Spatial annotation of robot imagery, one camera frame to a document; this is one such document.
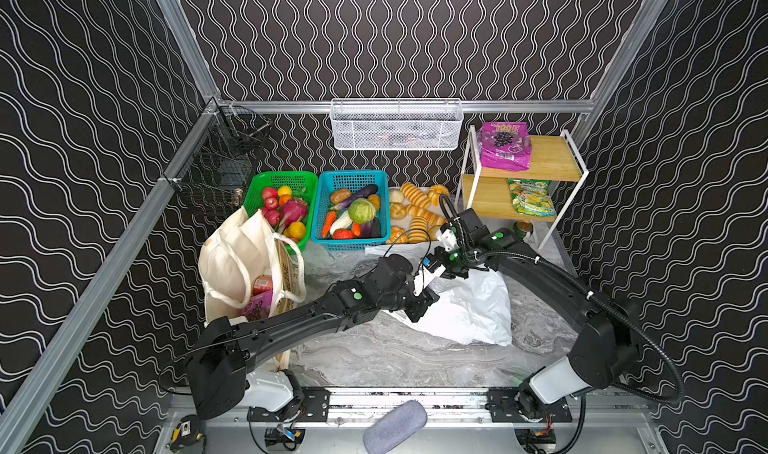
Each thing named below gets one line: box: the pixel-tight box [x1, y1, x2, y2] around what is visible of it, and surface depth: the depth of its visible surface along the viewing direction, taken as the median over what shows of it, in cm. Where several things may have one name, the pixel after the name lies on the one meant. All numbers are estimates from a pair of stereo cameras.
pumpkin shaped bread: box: [428, 184, 450, 206], surface depth 119 cm
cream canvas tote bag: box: [199, 207, 283, 323], surface depth 77 cm
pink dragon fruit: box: [278, 198, 308, 233], surface depth 108 cm
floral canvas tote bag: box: [270, 233, 306, 371], surface depth 80 cm
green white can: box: [513, 220, 534, 242], surface depth 100 cm
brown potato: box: [330, 188, 352, 204], surface depth 118 cm
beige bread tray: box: [387, 187, 447, 244], surface depth 115 cm
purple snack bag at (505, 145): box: [478, 122, 532, 172], surface depth 83 cm
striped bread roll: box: [408, 216, 428, 243], surface depth 108 cm
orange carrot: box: [322, 211, 337, 238], surface depth 109 cm
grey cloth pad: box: [363, 399, 428, 454], surface depth 71 cm
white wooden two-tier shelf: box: [455, 125, 589, 249], surface depth 90 cm
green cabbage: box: [348, 197, 376, 224], surface depth 105 cm
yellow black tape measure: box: [170, 414, 204, 453], surface depth 70 cm
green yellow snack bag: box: [508, 178, 557, 218], surface depth 97 cm
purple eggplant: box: [330, 184, 379, 210], surface depth 118 cm
